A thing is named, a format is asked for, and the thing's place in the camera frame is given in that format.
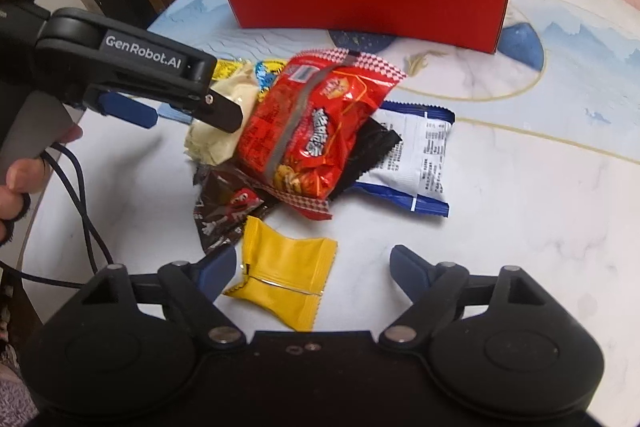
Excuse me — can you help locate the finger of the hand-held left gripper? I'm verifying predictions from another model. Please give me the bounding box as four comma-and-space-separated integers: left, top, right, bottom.
36, 8, 247, 134
94, 90, 160, 130

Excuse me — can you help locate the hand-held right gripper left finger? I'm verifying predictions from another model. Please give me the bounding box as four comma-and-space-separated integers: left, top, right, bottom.
80, 244, 248, 351

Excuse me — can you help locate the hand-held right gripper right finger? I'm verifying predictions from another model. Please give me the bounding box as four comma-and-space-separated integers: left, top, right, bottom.
377, 244, 549, 353

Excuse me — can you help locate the cream snack packet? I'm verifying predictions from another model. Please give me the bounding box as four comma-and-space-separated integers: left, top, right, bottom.
184, 61, 258, 166

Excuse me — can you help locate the white and blue snack packet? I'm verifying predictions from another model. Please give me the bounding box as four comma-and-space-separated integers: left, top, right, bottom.
347, 101, 456, 218

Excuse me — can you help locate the yellow cartoon pouch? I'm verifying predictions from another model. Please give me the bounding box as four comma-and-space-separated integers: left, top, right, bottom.
212, 58, 292, 105

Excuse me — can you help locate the red snack packet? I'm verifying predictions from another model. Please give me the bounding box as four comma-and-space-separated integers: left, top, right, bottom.
235, 48, 408, 222

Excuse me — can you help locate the person's left hand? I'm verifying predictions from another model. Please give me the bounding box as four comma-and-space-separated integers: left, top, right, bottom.
0, 123, 84, 254

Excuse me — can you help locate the yellow snack packet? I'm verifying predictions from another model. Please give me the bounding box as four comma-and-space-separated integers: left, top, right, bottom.
222, 216, 338, 333

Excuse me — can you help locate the brown candy packet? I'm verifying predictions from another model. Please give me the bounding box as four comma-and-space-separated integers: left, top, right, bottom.
192, 164, 281, 258

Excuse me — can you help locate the black snack packet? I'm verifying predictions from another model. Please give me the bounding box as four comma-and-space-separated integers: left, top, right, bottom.
330, 117, 403, 200

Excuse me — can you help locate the black cable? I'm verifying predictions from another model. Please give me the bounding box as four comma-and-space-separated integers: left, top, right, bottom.
0, 143, 116, 291

